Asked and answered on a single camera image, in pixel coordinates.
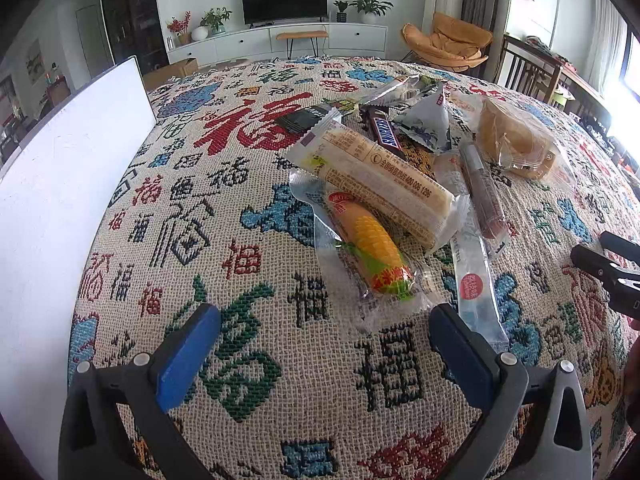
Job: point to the orange lounge chair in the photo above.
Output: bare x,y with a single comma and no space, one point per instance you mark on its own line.
450,40

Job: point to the green snack packet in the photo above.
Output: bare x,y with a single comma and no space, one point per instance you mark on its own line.
431,82

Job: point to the person's right forearm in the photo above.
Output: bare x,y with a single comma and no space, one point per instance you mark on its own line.
633,385

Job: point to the blue white triangular packet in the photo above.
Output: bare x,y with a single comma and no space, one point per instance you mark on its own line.
426,125

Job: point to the brown chocolate bar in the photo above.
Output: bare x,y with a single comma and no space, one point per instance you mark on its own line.
385,131

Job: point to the cluttered side shelf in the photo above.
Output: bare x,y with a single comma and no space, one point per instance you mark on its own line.
59,91

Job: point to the brown sausage stick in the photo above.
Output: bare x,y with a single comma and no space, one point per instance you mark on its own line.
482,195

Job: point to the black television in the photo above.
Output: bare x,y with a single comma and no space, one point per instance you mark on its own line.
285,0

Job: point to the white stick packet pink dot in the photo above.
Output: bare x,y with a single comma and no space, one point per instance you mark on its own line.
475,285

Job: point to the silver foil snack packet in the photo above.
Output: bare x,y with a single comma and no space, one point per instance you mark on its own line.
390,89

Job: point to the large leafy potted plant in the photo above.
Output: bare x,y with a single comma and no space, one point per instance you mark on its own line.
370,5

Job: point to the white round vase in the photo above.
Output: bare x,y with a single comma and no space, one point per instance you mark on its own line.
199,33

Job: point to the black snack packet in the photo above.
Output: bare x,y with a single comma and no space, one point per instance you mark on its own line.
300,120

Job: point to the printed woven blanket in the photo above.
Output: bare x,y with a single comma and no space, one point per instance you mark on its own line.
160,260

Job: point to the white television cabinet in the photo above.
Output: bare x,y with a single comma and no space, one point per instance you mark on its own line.
240,42

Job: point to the framed wall picture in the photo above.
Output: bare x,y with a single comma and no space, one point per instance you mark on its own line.
34,62

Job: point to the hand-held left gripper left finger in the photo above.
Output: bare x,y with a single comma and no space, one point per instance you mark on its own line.
187,355

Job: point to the dark wooden chair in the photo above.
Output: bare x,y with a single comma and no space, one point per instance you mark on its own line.
530,67

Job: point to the wooden dining table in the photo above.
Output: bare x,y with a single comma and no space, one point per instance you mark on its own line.
580,82

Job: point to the small potted plant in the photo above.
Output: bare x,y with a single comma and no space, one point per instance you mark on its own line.
341,9

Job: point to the white window curtain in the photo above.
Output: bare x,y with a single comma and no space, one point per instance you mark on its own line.
605,40

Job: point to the small round pastry packet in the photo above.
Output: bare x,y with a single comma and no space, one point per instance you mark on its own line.
446,172

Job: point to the cardboard box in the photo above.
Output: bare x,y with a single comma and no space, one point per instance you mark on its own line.
170,72

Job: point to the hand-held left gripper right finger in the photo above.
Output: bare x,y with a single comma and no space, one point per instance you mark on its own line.
462,355

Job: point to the green potted plant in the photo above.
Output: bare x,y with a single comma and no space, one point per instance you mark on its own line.
216,20

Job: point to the red flower vase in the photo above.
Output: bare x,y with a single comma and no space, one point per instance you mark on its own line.
180,25

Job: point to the dark glass cabinet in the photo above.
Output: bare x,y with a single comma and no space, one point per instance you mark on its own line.
132,15

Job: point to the white door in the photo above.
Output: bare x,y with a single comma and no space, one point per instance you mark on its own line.
92,40

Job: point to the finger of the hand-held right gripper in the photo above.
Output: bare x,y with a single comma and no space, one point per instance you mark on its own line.
622,245
592,259

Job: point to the wooden stool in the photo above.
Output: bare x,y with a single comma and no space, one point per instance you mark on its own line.
302,35

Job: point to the beige cake roll packet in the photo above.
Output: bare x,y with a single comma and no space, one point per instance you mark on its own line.
380,180

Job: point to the white board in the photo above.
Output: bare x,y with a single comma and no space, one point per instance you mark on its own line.
60,210

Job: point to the clear bread packet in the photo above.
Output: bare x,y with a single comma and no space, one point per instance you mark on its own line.
510,140

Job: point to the corn sausage packet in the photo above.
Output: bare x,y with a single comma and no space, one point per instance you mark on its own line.
370,240

